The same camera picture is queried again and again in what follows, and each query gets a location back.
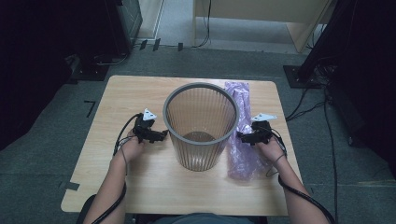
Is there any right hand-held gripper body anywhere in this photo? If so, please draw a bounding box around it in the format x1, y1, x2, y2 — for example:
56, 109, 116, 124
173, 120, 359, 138
249, 112, 278, 147

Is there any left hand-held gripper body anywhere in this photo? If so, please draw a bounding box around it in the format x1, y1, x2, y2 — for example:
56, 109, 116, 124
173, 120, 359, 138
133, 107, 158, 145

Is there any purple plastic bag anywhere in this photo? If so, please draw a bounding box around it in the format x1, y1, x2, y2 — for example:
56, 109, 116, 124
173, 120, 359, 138
223, 80, 272, 181

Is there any clear ribbed trash bin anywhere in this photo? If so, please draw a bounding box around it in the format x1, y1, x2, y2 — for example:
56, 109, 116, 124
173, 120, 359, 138
163, 82, 240, 173

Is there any person's right hand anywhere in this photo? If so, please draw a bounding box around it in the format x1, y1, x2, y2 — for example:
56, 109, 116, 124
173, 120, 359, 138
255, 134, 288, 165

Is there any person's left hand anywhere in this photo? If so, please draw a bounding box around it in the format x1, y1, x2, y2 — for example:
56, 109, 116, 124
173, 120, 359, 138
119, 129, 146, 163

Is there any black metal stand base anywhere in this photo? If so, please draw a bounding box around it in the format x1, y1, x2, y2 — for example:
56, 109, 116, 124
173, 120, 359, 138
70, 60, 110, 83
282, 64, 322, 90

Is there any dark grey computer case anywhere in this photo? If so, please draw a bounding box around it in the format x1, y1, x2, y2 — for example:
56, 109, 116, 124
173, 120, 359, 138
115, 0, 144, 56

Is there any beige wooden desk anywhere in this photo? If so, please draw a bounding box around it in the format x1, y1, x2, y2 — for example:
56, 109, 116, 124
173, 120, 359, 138
192, 0, 334, 54

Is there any dark curtain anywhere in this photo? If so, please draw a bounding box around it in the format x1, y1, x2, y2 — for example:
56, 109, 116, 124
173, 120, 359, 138
0, 0, 125, 152
306, 0, 396, 178

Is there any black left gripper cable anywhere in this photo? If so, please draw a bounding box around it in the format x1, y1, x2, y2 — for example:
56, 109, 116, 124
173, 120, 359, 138
91, 113, 144, 224

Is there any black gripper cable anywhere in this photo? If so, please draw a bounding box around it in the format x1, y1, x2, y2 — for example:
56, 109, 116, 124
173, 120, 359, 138
264, 126, 336, 224
91, 113, 144, 224

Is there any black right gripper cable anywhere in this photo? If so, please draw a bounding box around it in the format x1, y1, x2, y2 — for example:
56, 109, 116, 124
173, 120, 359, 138
264, 126, 336, 224

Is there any long black floor cable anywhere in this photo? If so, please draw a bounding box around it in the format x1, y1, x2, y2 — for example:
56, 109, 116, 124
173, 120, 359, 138
322, 89, 340, 217

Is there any black hanging cable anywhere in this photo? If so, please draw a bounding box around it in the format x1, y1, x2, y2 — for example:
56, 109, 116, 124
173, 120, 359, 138
191, 0, 213, 49

